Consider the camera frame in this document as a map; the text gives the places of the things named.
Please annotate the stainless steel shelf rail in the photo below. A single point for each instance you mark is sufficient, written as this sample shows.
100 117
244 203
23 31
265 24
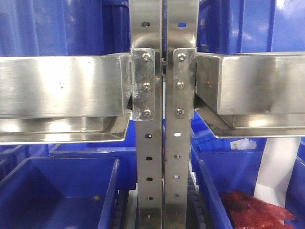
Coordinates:
61 99

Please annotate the blue bin upper left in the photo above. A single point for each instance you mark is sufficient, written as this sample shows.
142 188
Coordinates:
63 27

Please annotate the right perforated steel upright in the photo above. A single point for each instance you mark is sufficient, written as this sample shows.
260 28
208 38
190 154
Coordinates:
181 25

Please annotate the right stainless steel shelf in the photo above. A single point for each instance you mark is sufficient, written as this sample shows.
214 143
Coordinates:
259 94

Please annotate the left steel mounting bracket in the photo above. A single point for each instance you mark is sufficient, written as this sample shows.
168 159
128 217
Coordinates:
143 83

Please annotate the red plastic bags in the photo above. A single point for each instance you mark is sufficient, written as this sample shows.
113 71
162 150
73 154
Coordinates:
248 212

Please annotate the blue bin lower left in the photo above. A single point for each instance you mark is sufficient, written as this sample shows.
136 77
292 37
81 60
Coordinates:
58 193

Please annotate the blue bin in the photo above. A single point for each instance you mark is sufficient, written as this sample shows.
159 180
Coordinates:
63 27
236 26
221 166
58 193

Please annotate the right steel mounting bracket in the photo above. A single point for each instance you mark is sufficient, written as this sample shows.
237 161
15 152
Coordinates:
184 73

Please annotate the perforated steel upright post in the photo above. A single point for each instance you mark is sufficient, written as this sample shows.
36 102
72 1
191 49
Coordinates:
146 32

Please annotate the blue bin lower right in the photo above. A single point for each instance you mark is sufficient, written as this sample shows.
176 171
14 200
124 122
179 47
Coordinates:
221 166

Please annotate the steel mounting bracket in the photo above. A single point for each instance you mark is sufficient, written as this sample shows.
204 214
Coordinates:
143 83
184 73

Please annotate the blue bin upper right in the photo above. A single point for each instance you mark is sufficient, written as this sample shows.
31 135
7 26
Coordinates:
236 26

